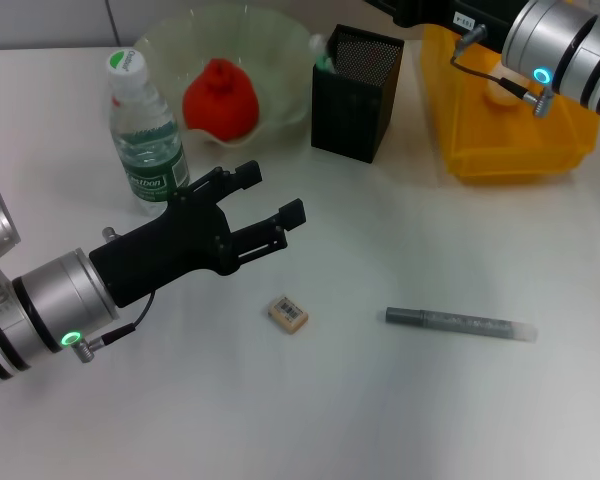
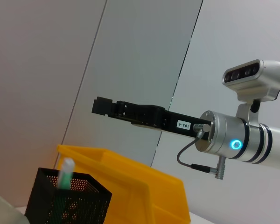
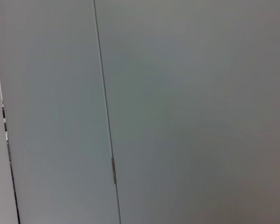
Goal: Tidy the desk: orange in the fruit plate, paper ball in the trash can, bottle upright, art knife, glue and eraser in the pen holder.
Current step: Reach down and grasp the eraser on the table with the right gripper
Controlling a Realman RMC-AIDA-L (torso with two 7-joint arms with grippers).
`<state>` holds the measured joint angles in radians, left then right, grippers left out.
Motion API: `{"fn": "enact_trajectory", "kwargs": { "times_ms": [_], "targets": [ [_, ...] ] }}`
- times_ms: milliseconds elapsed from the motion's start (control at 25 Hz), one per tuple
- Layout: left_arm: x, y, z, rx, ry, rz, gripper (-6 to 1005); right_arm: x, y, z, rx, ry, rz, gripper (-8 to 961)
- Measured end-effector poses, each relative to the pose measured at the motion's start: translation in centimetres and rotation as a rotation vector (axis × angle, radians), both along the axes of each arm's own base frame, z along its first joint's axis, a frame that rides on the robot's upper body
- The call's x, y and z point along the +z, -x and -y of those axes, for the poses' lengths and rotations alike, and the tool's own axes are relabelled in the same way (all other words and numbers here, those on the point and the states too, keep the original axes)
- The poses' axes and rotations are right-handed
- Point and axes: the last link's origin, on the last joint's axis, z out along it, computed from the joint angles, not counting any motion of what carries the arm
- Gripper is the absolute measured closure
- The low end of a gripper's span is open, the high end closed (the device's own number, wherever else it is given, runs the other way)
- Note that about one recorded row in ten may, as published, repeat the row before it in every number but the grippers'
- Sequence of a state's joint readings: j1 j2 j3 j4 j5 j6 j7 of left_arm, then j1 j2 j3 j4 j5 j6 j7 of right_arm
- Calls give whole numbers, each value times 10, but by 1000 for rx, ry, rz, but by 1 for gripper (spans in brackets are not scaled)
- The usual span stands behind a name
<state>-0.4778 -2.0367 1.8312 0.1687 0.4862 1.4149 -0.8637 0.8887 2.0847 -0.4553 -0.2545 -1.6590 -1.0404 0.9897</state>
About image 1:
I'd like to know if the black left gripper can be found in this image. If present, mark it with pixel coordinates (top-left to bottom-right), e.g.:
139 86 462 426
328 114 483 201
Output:
88 160 308 309

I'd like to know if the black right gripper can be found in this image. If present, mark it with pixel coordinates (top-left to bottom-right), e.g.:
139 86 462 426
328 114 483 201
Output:
364 0 529 52

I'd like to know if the red-orange fruit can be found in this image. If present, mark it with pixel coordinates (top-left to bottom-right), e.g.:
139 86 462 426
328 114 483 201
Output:
182 58 260 142

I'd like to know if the white paper ball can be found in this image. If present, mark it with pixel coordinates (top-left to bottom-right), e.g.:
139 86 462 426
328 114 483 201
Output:
483 78 527 110

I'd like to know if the mint green pen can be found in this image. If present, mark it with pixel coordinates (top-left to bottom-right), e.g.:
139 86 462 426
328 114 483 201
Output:
308 33 337 75

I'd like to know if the beige eraser with barcode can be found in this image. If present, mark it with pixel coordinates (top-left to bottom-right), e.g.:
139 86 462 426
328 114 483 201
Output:
268 294 311 335

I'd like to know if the clear green-label water bottle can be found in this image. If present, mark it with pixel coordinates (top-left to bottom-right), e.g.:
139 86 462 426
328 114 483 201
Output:
104 48 191 217

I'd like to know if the grey marker pen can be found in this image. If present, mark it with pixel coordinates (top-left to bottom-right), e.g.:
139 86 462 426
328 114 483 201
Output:
378 306 539 344

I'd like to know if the black mesh pen holder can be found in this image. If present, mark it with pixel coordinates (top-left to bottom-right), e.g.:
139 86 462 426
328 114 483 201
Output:
311 23 405 165

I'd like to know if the green glass fruit plate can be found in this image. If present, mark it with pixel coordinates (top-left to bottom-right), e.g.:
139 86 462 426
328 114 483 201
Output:
134 3 315 150

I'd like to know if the yellow plastic bin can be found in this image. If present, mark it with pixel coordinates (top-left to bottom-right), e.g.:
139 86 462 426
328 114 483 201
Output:
419 23 600 186

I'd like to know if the right arm cable with connector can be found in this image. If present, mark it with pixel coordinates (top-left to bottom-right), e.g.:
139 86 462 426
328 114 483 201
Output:
449 23 557 120

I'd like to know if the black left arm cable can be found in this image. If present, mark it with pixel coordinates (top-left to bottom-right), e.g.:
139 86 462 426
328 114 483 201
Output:
77 225 157 365

